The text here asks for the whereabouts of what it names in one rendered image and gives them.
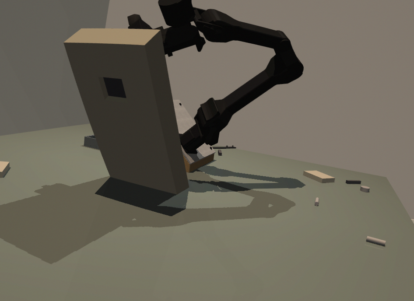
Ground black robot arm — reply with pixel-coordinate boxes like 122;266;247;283
158;0;304;154

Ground grey panel with square hole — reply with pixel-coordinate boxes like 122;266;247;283
64;28;189;195

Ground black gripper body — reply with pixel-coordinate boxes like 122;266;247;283
128;14;176;57

